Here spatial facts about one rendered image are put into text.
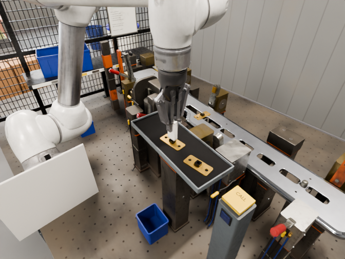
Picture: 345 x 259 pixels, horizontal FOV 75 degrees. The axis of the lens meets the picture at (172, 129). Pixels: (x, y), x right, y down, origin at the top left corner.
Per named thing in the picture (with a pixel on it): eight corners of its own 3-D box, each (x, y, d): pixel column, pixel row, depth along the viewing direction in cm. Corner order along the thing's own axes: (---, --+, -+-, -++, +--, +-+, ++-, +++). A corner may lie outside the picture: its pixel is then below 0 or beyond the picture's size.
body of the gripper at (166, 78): (173, 58, 62) (173, 88, 67) (150, 67, 57) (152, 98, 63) (194, 66, 58) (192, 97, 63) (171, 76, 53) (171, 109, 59)
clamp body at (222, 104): (224, 139, 145) (233, 91, 123) (211, 147, 140) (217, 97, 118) (217, 134, 149) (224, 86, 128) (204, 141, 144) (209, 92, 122)
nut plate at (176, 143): (186, 145, 72) (186, 142, 71) (177, 151, 70) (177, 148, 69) (167, 133, 77) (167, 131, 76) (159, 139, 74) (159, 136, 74)
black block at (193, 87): (200, 124, 158) (204, 86, 140) (189, 129, 154) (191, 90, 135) (195, 120, 161) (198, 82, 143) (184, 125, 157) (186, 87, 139)
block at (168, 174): (189, 222, 100) (195, 148, 72) (174, 233, 96) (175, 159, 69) (175, 206, 107) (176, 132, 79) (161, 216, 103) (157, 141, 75)
